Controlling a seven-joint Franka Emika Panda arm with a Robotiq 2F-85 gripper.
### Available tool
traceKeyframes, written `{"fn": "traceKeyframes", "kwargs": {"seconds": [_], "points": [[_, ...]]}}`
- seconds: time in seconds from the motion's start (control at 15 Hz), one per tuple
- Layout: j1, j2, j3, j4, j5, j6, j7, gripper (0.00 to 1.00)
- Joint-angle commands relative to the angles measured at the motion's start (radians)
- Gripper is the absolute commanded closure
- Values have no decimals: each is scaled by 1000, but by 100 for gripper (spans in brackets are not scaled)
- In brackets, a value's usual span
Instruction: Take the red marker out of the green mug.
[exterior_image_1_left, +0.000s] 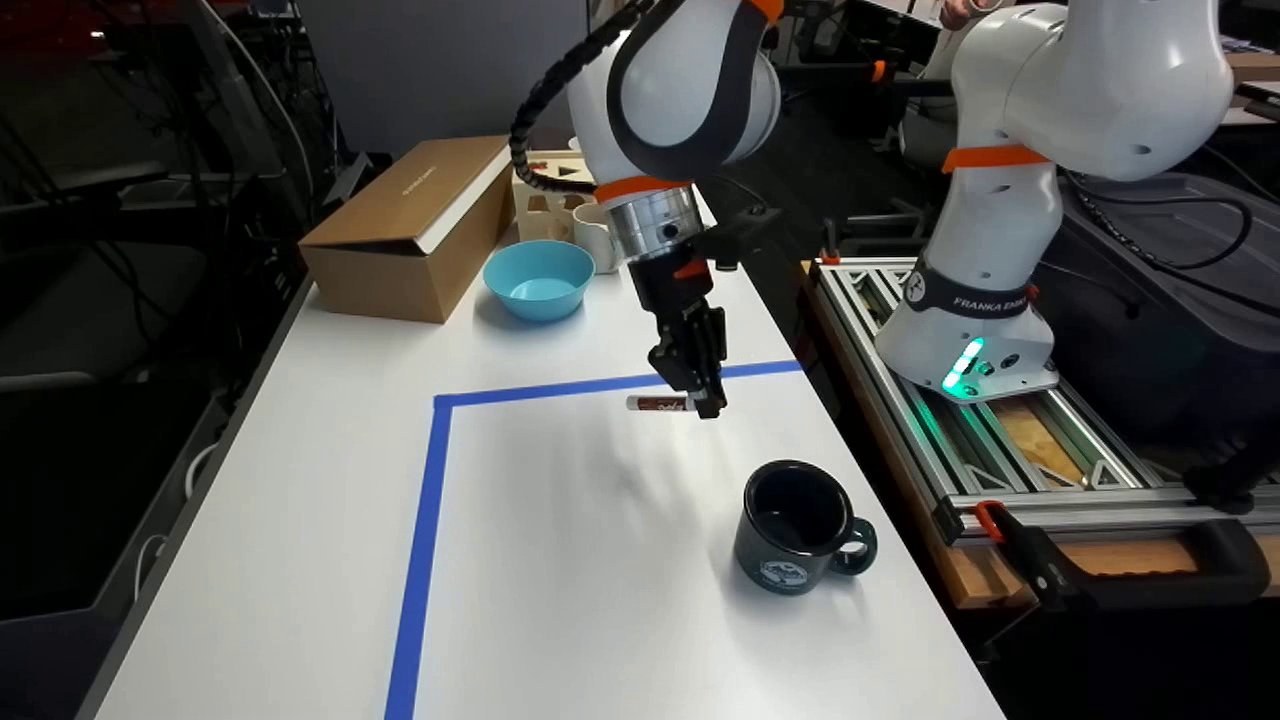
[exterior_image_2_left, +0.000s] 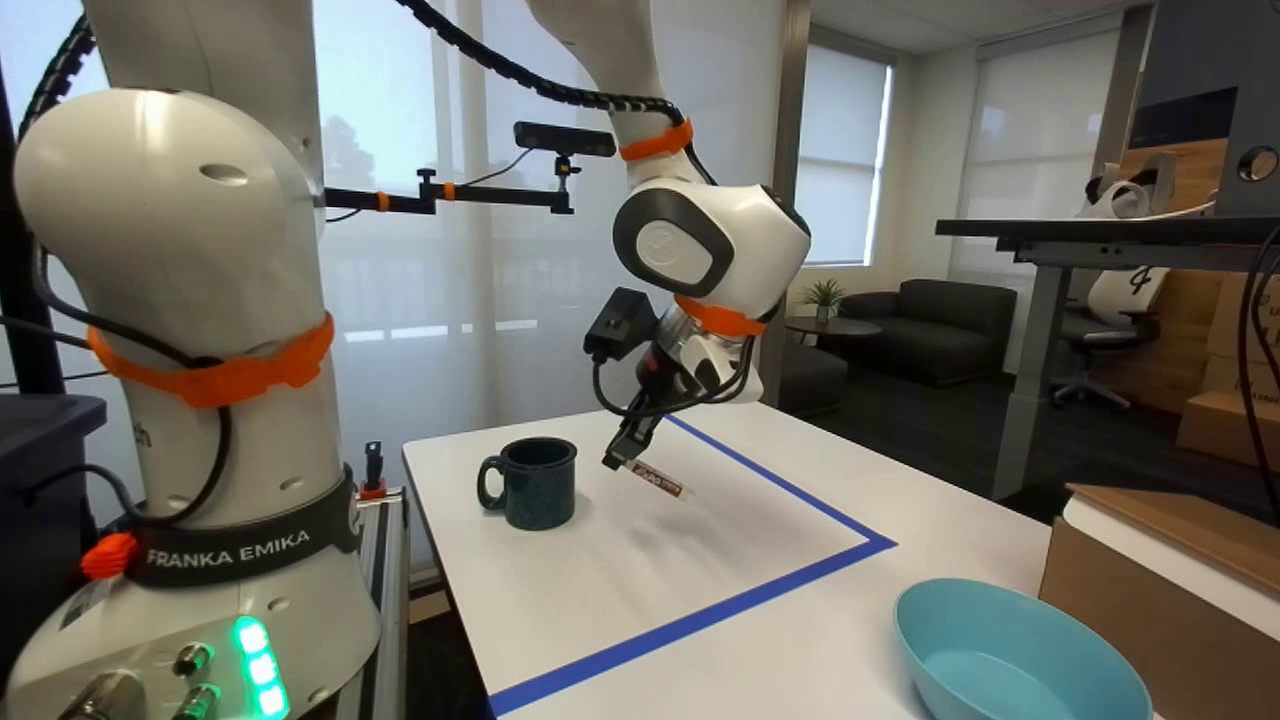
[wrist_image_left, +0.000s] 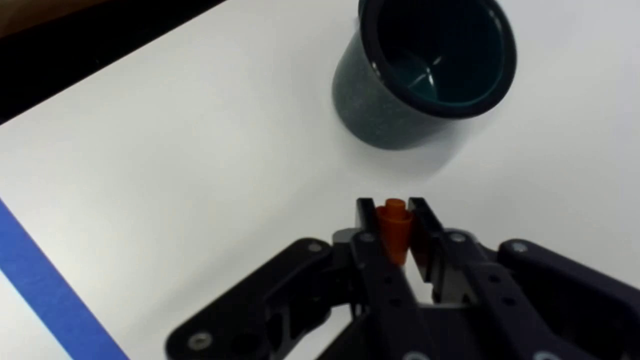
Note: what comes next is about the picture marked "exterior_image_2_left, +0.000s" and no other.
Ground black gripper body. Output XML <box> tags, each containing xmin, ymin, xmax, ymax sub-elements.
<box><xmin>636</xmin><ymin>316</ymin><xmax>733</xmax><ymax>407</ymax></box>

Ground red marker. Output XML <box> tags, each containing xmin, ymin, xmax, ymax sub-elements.
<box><xmin>628</xmin><ymin>459</ymin><xmax>687</xmax><ymax>506</ymax></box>

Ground dark green mug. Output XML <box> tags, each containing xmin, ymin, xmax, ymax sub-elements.
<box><xmin>472</xmin><ymin>434</ymin><xmax>583</xmax><ymax>534</ymax></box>

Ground short blue tape strip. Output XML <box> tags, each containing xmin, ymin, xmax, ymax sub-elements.
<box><xmin>663</xmin><ymin>414</ymin><xmax>899</xmax><ymax>553</ymax></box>

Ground round dark coffee table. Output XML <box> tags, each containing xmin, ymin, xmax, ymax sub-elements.
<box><xmin>779</xmin><ymin>312</ymin><xmax>888</xmax><ymax>353</ymax></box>

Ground small potted plant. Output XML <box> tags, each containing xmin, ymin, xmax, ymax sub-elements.
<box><xmin>802</xmin><ymin>271</ymin><xmax>848</xmax><ymax>324</ymax></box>

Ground long blue tape strip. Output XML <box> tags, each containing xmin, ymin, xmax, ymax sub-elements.
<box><xmin>484</xmin><ymin>534</ymin><xmax>899</xmax><ymax>720</ymax></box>

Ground small black table clamp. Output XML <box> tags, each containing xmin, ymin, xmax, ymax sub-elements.
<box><xmin>355</xmin><ymin>438</ymin><xmax>392</xmax><ymax>506</ymax></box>

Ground dark grey sofa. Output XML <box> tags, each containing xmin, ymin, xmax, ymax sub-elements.
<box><xmin>836</xmin><ymin>275</ymin><xmax>1021</xmax><ymax>394</ymax></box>

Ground blue plastic bowl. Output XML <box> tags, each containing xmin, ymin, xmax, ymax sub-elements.
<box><xmin>891</xmin><ymin>578</ymin><xmax>1158</xmax><ymax>720</ymax></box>

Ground white office chair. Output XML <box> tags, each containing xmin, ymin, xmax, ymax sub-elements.
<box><xmin>1049</xmin><ymin>169</ymin><xmax>1176</xmax><ymax>414</ymax></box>

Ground dark standing desk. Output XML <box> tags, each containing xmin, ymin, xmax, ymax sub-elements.
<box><xmin>930</xmin><ymin>211</ymin><xmax>1280</xmax><ymax>506</ymax></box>

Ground brown cardboard box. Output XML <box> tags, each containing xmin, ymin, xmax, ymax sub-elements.
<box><xmin>1035</xmin><ymin>482</ymin><xmax>1280</xmax><ymax>720</ymax></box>

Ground distant cardboard box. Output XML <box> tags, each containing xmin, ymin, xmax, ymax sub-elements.
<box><xmin>1176</xmin><ymin>271</ymin><xmax>1280</xmax><ymax>473</ymax></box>

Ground grey cabinet with wood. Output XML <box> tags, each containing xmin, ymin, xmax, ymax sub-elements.
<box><xmin>1120</xmin><ymin>0</ymin><xmax>1280</xmax><ymax>224</ymax></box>

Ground narrow orange velcro strap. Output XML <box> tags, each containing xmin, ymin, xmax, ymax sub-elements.
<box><xmin>673</xmin><ymin>292</ymin><xmax>767</xmax><ymax>343</ymax></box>
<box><xmin>617</xmin><ymin>115</ymin><xmax>701</xmax><ymax>169</ymax></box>

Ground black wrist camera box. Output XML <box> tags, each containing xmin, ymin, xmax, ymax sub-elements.
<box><xmin>581</xmin><ymin>284</ymin><xmax>660</xmax><ymax>366</ymax></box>

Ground black camera on boom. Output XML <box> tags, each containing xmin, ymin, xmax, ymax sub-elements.
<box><xmin>511</xmin><ymin>115</ymin><xmax>618</xmax><ymax>159</ymax></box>

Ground black corrugated cable conduit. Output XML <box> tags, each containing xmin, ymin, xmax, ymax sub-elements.
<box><xmin>10</xmin><ymin>0</ymin><xmax>723</xmax><ymax>193</ymax></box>

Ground wide orange velcro strap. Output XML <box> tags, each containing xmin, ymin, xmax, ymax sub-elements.
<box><xmin>85</xmin><ymin>312</ymin><xmax>338</xmax><ymax>414</ymax></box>

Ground hanging black cables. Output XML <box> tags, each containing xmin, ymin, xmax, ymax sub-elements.
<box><xmin>1232</xmin><ymin>222</ymin><xmax>1280</xmax><ymax>529</ymax></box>

